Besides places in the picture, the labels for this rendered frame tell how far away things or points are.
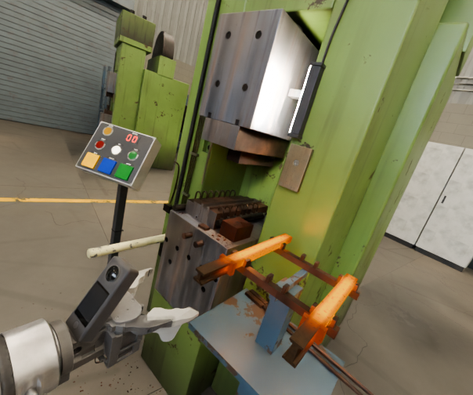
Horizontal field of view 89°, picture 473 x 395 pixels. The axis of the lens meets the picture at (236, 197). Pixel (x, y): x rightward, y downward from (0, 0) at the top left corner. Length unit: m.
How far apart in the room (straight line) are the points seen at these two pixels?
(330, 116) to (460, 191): 5.14
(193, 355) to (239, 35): 1.35
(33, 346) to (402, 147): 1.34
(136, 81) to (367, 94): 5.17
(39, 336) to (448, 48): 1.51
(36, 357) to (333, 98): 0.97
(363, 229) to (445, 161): 4.78
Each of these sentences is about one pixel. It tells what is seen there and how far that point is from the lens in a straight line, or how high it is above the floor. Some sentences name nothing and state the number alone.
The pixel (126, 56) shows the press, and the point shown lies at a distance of 5.78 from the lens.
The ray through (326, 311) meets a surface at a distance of 0.60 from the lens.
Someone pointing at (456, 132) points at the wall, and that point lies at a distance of 6.81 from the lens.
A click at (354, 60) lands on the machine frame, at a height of 1.66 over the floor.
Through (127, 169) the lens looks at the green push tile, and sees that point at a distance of 1.32.
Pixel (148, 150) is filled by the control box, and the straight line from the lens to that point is 1.32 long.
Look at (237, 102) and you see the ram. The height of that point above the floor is 1.45.
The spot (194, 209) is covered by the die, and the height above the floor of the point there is 0.95.
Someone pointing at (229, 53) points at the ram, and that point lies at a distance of 1.10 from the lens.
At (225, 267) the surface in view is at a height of 1.03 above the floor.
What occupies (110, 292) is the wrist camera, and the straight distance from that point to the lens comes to 0.41.
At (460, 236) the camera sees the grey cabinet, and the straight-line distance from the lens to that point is 6.00.
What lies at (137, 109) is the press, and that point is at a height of 1.18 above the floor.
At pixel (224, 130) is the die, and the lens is 1.02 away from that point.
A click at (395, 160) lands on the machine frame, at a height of 1.41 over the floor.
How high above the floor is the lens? 1.35
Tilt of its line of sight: 15 degrees down
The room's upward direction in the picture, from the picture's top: 16 degrees clockwise
